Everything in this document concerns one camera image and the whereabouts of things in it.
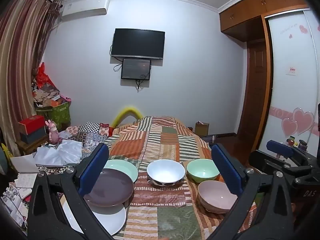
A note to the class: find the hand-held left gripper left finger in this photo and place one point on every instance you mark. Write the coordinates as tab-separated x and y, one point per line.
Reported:
93	172

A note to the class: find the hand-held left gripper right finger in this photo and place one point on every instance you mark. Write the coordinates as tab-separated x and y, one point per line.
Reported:
227	172

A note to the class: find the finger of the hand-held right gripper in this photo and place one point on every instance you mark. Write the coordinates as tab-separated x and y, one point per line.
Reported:
280	148
261	161

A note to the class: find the purple plate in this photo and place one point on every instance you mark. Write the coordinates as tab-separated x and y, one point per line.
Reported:
112	187

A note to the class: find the green bowl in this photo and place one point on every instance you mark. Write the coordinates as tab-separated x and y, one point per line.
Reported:
202	170

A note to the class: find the pink bowl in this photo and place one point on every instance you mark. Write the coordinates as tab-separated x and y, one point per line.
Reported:
215	197

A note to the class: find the green plate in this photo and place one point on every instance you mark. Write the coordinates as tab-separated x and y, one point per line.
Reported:
122	168

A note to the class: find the white plate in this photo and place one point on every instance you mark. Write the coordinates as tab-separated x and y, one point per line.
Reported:
110	220

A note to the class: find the white bowl with dark dots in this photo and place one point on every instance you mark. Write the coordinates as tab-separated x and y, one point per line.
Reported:
165	172

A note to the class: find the colourful small bottle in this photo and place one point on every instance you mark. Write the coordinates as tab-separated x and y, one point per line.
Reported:
291	141

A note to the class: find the dark small jar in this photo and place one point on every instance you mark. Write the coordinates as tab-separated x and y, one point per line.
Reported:
303	145

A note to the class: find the checked patchwork quilt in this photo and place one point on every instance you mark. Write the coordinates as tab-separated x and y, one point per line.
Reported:
92	136

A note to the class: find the white cloth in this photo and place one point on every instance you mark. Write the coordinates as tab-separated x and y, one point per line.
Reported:
62	152

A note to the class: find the cardboard box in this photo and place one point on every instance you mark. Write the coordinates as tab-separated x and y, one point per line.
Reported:
202	129

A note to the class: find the white sliding door with hearts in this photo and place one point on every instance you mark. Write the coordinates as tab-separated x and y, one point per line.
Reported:
290	92

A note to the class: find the pink toy rabbit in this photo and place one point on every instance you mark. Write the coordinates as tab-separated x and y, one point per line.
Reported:
53	132

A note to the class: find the brown wooden door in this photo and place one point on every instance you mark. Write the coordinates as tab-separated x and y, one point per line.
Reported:
253	92

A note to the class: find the patchwork striped blanket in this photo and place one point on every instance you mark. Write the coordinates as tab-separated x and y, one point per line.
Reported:
172	140

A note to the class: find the open notebook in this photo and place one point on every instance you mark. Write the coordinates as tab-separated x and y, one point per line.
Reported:
26	180

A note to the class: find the green storage box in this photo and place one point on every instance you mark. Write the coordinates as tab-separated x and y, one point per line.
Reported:
56	115

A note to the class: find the wooden nightstand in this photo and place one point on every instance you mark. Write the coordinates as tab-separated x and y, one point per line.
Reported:
30	147

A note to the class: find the red box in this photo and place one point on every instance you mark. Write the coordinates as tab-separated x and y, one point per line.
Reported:
33	137
31	123

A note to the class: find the yellow foam tube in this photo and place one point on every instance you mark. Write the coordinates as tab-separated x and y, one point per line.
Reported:
125	110

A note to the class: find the white paper sheet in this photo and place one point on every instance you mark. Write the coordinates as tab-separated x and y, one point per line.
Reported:
23	163

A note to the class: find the pink case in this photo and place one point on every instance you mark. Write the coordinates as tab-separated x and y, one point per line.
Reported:
67	98

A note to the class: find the pile of paper bags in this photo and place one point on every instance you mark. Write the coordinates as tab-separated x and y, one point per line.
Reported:
46	93

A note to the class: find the red plastic bag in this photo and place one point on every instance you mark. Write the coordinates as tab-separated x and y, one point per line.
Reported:
43	76

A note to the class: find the striped brown curtain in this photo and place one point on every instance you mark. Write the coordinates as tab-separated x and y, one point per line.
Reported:
20	55

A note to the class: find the orange wooden wardrobe cabinet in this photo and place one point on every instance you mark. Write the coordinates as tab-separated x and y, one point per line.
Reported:
250	7

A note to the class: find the white air conditioner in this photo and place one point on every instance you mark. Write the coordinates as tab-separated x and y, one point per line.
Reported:
85	7

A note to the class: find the small wall monitor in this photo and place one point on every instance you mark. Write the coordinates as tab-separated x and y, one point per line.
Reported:
136	68

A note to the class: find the wall television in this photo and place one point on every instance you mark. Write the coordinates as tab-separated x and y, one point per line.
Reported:
137	43

